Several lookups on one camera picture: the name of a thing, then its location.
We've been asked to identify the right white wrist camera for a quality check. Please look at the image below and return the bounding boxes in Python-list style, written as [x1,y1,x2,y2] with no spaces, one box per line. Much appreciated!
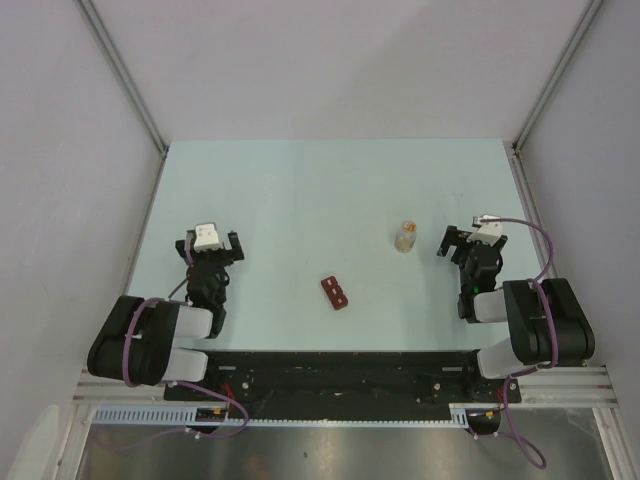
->
[467,215,503,246]

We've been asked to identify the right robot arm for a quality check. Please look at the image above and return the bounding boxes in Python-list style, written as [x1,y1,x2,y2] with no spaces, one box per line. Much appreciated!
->
[437,216,596,401]

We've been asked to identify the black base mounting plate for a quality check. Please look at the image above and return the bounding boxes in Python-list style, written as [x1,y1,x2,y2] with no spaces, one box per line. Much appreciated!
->
[164,351,489,422]

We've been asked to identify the aluminium frame post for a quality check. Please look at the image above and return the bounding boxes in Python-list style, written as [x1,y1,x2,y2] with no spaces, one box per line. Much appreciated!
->
[74,0,169,157]
[512,0,609,151]

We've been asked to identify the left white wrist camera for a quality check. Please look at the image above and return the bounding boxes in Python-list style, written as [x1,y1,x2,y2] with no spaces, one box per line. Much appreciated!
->
[193,223,224,252]

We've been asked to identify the left aluminium frame post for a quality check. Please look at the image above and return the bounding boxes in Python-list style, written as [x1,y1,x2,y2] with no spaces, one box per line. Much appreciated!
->
[74,0,169,157]

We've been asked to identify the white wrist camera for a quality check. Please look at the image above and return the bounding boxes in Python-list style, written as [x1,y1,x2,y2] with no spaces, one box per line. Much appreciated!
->
[467,215,503,246]
[193,223,224,252]

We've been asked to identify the red pill organizer box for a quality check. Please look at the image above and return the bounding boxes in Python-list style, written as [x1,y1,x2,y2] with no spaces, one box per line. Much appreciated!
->
[320,276,348,311]

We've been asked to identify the clear pill bottle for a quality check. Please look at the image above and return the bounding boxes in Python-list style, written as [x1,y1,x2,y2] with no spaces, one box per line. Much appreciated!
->
[394,220,417,253]

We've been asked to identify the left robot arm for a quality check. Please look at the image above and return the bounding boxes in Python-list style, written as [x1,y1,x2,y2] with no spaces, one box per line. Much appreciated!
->
[86,223,245,400]

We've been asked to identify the white slotted cable duct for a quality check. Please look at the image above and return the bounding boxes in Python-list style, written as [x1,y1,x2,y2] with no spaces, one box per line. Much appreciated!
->
[92,403,474,429]

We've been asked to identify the right aluminium frame post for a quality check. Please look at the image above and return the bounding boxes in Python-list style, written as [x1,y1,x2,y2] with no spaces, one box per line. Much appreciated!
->
[512,0,609,151]

